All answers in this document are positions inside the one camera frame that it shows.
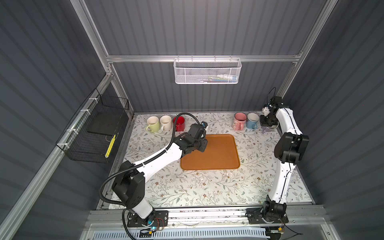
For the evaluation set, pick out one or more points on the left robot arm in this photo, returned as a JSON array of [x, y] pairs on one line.
[[130, 186]]

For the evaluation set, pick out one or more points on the black wire wall basket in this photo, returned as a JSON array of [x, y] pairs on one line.
[[102, 116]]

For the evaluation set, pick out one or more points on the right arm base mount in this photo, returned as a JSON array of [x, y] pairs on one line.
[[256, 216]]

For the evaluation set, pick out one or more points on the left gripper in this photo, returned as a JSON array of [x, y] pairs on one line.
[[204, 143]]

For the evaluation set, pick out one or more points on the red mug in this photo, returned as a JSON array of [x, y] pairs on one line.
[[179, 124]]

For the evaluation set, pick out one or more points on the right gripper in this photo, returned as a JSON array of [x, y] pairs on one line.
[[263, 122]]

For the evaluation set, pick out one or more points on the pink ghost pattern mug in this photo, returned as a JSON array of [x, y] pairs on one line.
[[240, 120]]

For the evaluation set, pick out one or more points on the orange plastic tray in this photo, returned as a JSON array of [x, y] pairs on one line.
[[220, 154]]

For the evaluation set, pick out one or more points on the white wire wall basket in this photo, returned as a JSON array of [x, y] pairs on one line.
[[190, 71]]

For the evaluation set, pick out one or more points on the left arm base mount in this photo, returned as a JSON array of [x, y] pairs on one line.
[[154, 219]]

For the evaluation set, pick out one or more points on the light green mug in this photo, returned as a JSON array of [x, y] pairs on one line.
[[153, 124]]

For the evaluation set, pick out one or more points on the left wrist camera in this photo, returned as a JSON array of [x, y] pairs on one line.
[[204, 125]]

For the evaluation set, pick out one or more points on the blue dotted mug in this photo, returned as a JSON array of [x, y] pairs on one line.
[[252, 121]]

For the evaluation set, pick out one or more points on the purple mug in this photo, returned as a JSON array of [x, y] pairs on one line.
[[266, 129]]

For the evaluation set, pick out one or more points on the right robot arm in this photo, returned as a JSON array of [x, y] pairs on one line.
[[289, 151]]

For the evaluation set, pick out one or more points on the pens in white basket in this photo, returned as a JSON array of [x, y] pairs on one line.
[[231, 79]]

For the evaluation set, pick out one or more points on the white mug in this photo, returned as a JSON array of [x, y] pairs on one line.
[[166, 123]]

